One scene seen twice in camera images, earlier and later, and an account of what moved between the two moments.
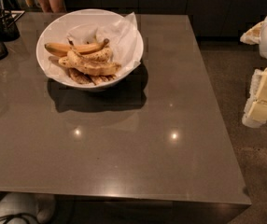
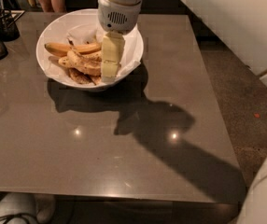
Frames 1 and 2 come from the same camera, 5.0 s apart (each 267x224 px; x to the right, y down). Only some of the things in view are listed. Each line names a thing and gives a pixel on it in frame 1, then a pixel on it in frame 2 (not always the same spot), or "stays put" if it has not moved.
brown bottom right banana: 99,78 stays put
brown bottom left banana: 79,77 stays put
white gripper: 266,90 -> 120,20
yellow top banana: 63,49 stays put
